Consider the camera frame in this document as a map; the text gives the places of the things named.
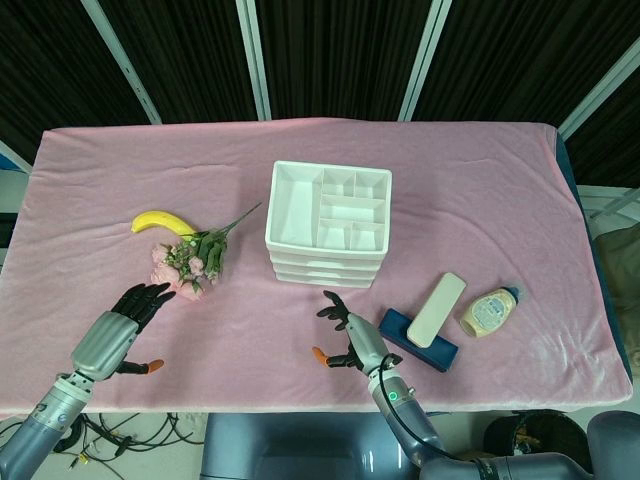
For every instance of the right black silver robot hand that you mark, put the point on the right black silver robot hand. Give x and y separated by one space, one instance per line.
365 340

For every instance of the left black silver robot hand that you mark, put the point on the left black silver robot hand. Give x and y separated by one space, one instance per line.
102 340

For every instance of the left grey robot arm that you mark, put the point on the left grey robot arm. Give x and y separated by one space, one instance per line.
45 420

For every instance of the white plastic drawer organizer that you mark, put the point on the white plastic drawer organizer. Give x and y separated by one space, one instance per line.
295 210

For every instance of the navy blue long box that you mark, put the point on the navy blue long box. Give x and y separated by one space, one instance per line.
440 352

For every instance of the cream plastic case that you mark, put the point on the cream plastic case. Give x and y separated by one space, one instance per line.
435 310

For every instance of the pink velvet table cloth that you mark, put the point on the pink velvet table cloth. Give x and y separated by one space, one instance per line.
250 340

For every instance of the grey robot torso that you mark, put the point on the grey robot torso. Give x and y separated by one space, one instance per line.
300 445

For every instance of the pale yellow lotion bottle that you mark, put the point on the pale yellow lotion bottle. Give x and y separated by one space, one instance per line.
487 312

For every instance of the pink artificial flower bouquet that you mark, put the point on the pink artificial flower bouquet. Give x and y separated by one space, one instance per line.
200 255

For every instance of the yellow banana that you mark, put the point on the yellow banana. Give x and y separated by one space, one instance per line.
160 220

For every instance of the black trash bin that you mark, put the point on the black trash bin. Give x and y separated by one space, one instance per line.
540 430

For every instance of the person in khaki clothing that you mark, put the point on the person in khaki clothing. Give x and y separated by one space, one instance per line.
620 260

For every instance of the white metal rack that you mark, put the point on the white metal rack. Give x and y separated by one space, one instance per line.
610 202

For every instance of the white partition post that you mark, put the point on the white partition post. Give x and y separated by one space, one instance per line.
600 90
15 157
125 65
255 60
425 60

